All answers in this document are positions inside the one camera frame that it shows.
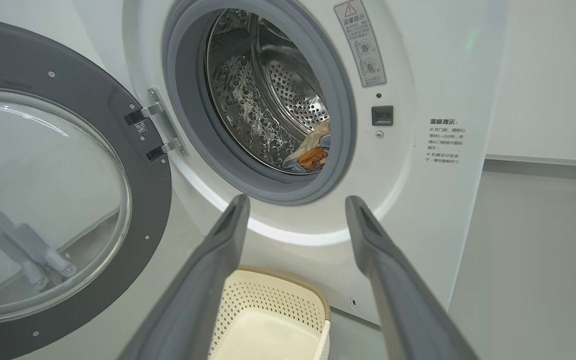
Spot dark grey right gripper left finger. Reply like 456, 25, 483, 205
118, 194, 252, 360

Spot round dark glass washer door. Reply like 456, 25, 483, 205
0, 15, 173, 360

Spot white front-load washing machine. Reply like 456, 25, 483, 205
0, 0, 509, 360

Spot blue cartoon print garment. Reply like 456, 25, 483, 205
282, 120, 333, 175

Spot cream perforated laundry basket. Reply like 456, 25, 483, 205
208, 265, 332, 360

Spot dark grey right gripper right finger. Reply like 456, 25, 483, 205
344, 195, 479, 360

